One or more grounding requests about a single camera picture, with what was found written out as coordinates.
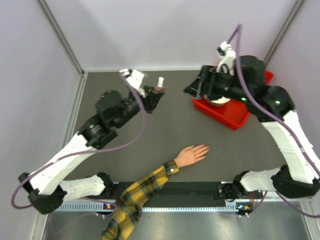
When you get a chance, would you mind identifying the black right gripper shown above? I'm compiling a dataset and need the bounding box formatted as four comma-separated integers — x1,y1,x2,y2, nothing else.
182,66,249,105

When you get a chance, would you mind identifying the slotted cable duct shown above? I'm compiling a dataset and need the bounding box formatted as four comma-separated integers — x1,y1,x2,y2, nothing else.
49,201,241,213

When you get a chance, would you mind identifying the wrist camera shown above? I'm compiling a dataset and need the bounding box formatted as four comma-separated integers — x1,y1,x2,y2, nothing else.
216,41,237,76
119,68,146,98

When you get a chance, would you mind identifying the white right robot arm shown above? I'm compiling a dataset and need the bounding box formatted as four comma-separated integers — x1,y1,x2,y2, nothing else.
184,55,320,199

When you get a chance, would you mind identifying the purple cable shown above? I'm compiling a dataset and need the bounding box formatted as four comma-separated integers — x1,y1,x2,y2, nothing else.
10,71,149,210
226,23,320,218

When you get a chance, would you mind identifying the red plastic bin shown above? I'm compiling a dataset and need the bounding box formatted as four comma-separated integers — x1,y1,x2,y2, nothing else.
191,69,274,131

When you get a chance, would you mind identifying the mannequin hand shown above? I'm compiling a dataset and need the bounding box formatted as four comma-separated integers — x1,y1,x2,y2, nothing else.
174,144,210,169

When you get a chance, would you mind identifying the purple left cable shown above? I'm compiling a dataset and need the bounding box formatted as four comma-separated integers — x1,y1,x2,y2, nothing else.
10,71,149,210

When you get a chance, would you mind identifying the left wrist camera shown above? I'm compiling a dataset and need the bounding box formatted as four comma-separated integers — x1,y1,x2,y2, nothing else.
119,68,146,98

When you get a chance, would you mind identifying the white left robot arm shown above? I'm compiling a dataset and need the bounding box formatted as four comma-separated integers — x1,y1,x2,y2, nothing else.
18,85,165,215

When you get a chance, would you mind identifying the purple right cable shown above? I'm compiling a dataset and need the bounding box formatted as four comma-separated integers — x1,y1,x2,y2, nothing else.
226,23,320,218

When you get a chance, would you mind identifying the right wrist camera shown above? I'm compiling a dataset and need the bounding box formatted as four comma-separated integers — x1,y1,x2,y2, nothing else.
216,41,237,76

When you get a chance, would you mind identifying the white tape roll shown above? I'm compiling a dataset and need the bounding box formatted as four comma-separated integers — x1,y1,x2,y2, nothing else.
206,97,230,107

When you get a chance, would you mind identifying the yellow plaid sleeve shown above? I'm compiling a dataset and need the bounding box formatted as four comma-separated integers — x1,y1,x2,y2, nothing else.
101,161,179,240

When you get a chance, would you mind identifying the pink nail polish bottle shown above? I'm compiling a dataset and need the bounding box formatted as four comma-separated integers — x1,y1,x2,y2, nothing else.
153,86,165,93

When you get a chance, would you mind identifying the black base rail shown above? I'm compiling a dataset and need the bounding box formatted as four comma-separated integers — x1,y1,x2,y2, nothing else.
84,181,266,208

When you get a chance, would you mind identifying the white nail polish cap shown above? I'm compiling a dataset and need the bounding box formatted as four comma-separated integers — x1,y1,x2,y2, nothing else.
157,77,164,88

